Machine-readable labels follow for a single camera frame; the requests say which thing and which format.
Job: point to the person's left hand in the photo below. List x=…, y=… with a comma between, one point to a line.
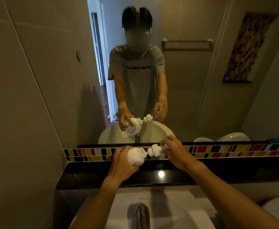
x=119, y=165

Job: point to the person's right hand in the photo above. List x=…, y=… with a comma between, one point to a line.
x=181, y=156

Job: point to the person's right thumb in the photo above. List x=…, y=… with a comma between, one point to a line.
x=169, y=155

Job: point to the person's left thumb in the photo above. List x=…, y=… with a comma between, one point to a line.
x=134, y=169

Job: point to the white soap bottle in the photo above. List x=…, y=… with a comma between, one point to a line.
x=136, y=157

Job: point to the white pump dispenser cap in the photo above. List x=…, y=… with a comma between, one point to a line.
x=155, y=150

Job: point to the person's right forearm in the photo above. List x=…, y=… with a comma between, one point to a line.
x=225, y=190

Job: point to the person's left forearm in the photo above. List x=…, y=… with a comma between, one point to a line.
x=99, y=202

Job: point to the metal sink faucet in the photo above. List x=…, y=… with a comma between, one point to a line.
x=143, y=217

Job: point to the colourful mosaic tile strip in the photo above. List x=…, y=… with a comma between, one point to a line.
x=225, y=151

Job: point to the white sink basin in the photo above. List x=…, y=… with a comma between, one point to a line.
x=173, y=212

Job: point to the large wall mirror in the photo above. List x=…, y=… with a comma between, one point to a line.
x=189, y=92

